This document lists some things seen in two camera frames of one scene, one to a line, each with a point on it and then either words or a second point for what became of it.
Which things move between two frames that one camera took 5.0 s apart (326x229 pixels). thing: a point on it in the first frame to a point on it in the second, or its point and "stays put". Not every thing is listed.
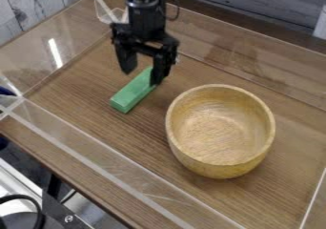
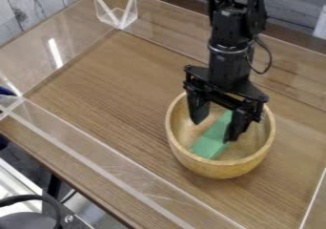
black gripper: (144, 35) to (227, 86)
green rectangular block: (133, 91) to (211, 143)
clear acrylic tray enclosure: (60, 72) stays put
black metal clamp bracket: (60, 214) stays put
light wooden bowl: (219, 128) stays put
